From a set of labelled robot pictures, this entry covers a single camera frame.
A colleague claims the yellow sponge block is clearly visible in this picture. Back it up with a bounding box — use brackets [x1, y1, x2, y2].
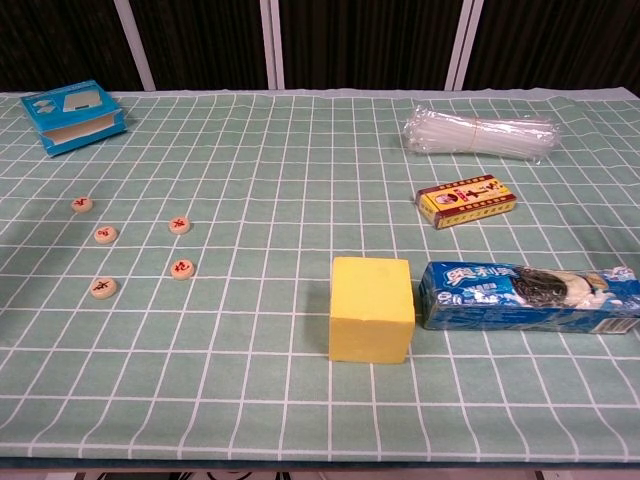
[328, 256, 417, 365]

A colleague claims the green checked tablecloth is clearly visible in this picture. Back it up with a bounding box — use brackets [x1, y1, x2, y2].
[0, 87, 640, 464]

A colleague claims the small yellow red box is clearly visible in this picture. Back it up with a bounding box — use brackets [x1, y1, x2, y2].
[414, 173, 519, 231]

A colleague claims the bundle of clear plastic straws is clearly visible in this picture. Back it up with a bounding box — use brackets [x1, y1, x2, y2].
[402, 102, 561, 166]

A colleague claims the blue cookie package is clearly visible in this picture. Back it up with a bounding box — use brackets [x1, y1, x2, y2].
[417, 260, 640, 336]

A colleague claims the blue scale carton box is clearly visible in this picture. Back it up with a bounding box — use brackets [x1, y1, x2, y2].
[19, 78, 129, 159]

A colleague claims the white partition frame post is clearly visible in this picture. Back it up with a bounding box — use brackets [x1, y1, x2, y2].
[112, 0, 156, 92]
[444, 0, 486, 91]
[259, 0, 286, 91]

